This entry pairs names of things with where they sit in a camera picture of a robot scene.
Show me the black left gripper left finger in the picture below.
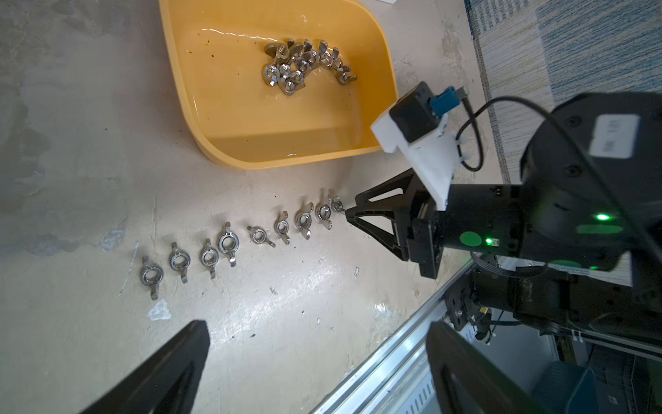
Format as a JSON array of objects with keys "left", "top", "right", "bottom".
[{"left": 84, "top": 320, "right": 210, "bottom": 413}]

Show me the yellow oval storage tray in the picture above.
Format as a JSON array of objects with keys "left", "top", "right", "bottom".
[{"left": 160, "top": 1, "right": 398, "bottom": 170}]

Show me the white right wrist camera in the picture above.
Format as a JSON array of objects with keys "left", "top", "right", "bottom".
[{"left": 371, "top": 82, "right": 467, "bottom": 211}]

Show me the pile of steel wing nuts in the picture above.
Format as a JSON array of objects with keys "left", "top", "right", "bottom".
[{"left": 261, "top": 38, "right": 358, "bottom": 96}]

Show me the steel wing nut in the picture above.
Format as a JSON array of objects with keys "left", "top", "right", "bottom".
[
  {"left": 248, "top": 226, "right": 276, "bottom": 248},
  {"left": 217, "top": 222, "right": 241, "bottom": 267},
  {"left": 140, "top": 255, "right": 164, "bottom": 301},
  {"left": 199, "top": 238, "right": 220, "bottom": 279},
  {"left": 169, "top": 241, "right": 191, "bottom": 284},
  {"left": 315, "top": 197, "right": 333, "bottom": 230},
  {"left": 274, "top": 210, "right": 291, "bottom": 245},
  {"left": 329, "top": 195, "right": 346, "bottom": 213},
  {"left": 294, "top": 202, "right": 314, "bottom": 240}
]

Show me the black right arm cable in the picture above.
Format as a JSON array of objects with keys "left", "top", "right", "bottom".
[{"left": 454, "top": 95, "right": 662, "bottom": 265}]

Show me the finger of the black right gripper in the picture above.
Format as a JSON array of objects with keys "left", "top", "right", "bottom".
[
  {"left": 356, "top": 217, "right": 410, "bottom": 262},
  {"left": 346, "top": 168, "right": 415, "bottom": 226}
]

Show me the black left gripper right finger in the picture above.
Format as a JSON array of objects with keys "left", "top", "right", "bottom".
[{"left": 426, "top": 321, "right": 546, "bottom": 413}]

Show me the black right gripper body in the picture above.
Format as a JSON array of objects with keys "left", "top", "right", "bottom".
[{"left": 408, "top": 91, "right": 661, "bottom": 279}]

